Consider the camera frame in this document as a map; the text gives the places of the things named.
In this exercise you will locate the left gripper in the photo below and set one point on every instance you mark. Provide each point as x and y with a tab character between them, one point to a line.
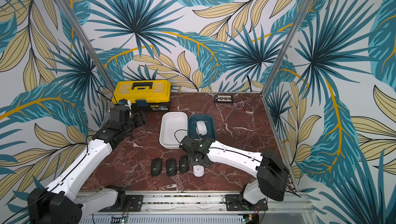
141	119

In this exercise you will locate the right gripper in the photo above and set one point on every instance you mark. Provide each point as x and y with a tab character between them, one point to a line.
187	145

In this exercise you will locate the black mouse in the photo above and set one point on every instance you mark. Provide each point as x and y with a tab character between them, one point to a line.
184	164
156	167
171	167

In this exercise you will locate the white mouse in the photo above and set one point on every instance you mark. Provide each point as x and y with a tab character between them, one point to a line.
201	128
198	170

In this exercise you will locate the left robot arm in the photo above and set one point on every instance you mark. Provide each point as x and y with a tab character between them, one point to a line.
59	203

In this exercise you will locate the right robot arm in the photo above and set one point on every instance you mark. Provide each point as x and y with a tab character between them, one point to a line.
270	173

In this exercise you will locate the dark teal storage box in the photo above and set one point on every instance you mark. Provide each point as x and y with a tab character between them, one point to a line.
211	131

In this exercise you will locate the white storage box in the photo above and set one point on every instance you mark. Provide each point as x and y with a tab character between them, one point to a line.
173	129

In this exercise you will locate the yellow black toolbox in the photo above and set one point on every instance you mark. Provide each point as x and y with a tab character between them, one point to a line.
147	96

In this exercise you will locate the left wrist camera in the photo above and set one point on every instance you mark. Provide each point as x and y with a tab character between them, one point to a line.
125	102

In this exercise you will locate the black wall socket plate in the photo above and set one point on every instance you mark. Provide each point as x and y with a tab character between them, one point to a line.
224	99

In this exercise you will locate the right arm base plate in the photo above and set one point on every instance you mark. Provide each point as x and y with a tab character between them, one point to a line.
234	202

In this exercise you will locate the aluminium front rail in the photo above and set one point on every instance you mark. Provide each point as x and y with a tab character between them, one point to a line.
292	210

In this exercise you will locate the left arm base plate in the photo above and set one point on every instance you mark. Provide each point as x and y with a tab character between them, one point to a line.
130	203

